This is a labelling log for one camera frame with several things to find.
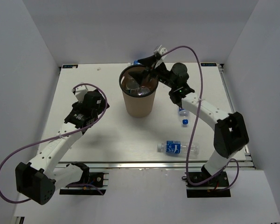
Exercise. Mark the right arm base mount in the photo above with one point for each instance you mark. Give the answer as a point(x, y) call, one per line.
point(215, 188)

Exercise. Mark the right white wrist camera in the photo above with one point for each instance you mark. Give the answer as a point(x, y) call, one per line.
point(159, 51)

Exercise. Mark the bottles inside bin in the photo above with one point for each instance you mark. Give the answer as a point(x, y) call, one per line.
point(134, 88)

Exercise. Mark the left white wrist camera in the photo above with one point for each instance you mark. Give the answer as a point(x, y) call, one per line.
point(80, 91)

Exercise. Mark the brown cylindrical bin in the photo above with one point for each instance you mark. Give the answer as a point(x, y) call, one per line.
point(137, 106)

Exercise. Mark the crushed bottle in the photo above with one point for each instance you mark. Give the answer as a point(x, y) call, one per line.
point(183, 112)

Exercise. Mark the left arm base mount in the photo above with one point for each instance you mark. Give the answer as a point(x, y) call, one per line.
point(91, 183)

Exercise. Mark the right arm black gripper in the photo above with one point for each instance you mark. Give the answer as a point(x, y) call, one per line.
point(139, 76)

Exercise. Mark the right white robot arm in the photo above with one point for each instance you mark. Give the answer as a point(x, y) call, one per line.
point(230, 133)

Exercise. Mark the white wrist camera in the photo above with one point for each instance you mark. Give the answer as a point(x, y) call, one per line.
point(80, 91)
point(159, 51)

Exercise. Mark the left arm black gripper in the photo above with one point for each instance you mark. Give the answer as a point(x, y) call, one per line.
point(102, 106)

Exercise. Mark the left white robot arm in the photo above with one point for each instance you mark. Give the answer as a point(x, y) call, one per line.
point(38, 179)

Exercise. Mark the blue bottle cap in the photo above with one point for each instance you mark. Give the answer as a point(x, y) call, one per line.
point(185, 122)

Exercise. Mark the blue label bottle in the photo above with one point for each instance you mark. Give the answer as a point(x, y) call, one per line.
point(178, 149)

